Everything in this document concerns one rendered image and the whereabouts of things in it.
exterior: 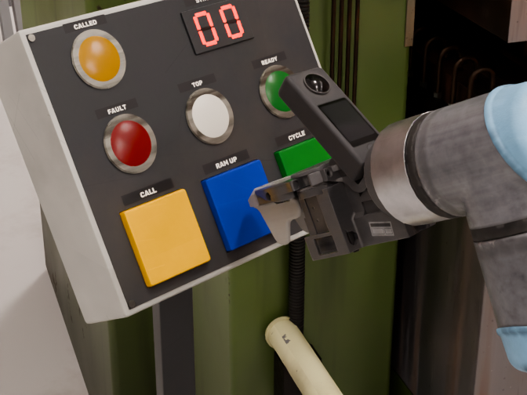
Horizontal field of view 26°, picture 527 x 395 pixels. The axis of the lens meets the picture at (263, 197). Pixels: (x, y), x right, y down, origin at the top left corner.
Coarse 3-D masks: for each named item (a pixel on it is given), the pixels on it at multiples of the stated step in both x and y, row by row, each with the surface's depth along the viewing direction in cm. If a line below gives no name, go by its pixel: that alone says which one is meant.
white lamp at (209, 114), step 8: (200, 96) 114; (208, 96) 114; (200, 104) 114; (208, 104) 114; (216, 104) 115; (192, 112) 113; (200, 112) 113; (208, 112) 114; (216, 112) 115; (224, 112) 115; (200, 120) 113; (208, 120) 114; (216, 120) 114; (224, 120) 115; (200, 128) 113; (208, 128) 114; (216, 128) 114; (224, 128) 115; (216, 136) 114
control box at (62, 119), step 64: (192, 0) 116; (256, 0) 121; (0, 64) 107; (64, 64) 105; (128, 64) 110; (192, 64) 114; (256, 64) 119; (64, 128) 104; (192, 128) 113; (256, 128) 118; (64, 192) 106; (128, 192) 107; (192, 192) 112; (64, 256) 110; (128, 256) 106; (256, 256) 115
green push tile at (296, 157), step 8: (296, 144) 120; (304, 144) 120; (312, 144) 121; (320, 144) 122; (280, 152) 118; (288, 152) 119; (296, 152) 120; (304, 152) 120; (312, 152) 121; (320, 152) 122; (280, 160) 118; (288, 160) 119; (296, 160) 119; (304, 160) 120; (312, 160) 121; (320, 160) 121; (280, 168) 119; (288, 168) 118; (296, 168) 119; (304, 168) 120
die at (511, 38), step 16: (448, 0) 154; (464, 0) 150; (480, 0) 146; (496, 0) 142; (512, 0) 138; (464, 16) 150; (480, 16) 146; (496, 16) 142; (512, 16) 139; (496, 32) 143; (512, 32) 140
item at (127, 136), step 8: (120, 128) 108; (128, 128) 108; (136, 128) 109; (112, 136) 107; (120, 136) 107; (128, 136) 108; (136, 136) 108; (144, 136) 109; (112, 144) 107; (120, 144) 107; (128, 144) 108; (136, 144) 108; (144, 144) 109; (120, 152) 107; (128, 152) 108; (136, 152) 108; (144, 152) 109; (120, 160) 107; (128, 160) 107; (136, 160) 108; (144, 160) 109
